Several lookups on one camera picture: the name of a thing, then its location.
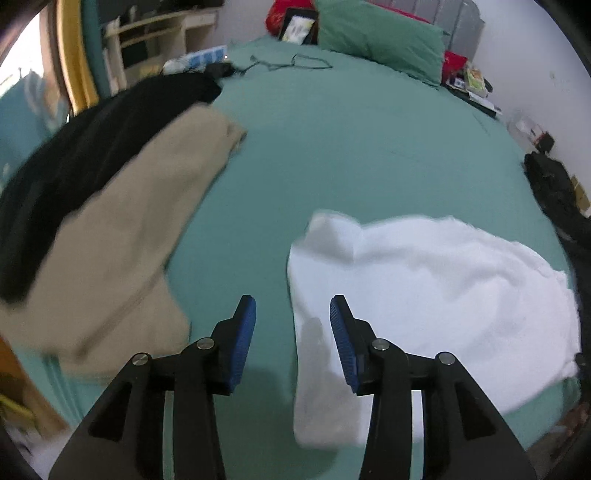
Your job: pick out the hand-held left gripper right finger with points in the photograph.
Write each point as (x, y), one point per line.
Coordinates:
(341, 341)

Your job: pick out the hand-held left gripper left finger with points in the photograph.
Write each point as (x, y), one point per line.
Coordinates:
(242, 341)

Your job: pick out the white hooded shirt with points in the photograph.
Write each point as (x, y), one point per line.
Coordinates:
(438, 286)

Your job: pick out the pile of black clothes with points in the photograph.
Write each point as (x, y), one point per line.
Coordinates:
(554, 194)

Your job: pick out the beige folded garment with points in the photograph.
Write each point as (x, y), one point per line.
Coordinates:
(129, 240)

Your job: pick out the black folded garment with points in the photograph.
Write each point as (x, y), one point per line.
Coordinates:
(92, 147)

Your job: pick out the black charger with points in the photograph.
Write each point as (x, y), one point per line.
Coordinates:
(219, 70)

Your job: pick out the cardboard boxes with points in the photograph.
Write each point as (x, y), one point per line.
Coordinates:
(581, 194)

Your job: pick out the white box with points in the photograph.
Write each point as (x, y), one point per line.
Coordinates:
(528, 128)

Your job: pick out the small black device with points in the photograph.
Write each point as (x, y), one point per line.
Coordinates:
(546, 141)

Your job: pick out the white power strip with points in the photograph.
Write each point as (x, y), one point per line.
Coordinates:
(203, 56)

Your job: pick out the pile of books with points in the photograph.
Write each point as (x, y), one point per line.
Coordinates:
(475, 81)

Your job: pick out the small red pillow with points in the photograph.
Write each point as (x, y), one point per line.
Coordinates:
(453, 64)

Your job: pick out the green pillow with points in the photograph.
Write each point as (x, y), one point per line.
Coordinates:
(383, 41)

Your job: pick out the blue patterned cloth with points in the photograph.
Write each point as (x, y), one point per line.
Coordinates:
(23, 106)

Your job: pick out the light wooden desk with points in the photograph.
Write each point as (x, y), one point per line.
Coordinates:
(198, 21)

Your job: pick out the large red pillow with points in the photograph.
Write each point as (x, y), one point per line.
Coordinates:
(276, 16)

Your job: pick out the teal curtain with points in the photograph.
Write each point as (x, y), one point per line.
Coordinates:
(94, 46)

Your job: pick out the yellow curtain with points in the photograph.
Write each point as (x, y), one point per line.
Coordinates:
(74, 55)

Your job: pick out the grey padded headboard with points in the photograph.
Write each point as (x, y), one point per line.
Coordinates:
(461, 27)

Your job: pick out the black picture frame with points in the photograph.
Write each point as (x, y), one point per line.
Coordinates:
(298, 27)

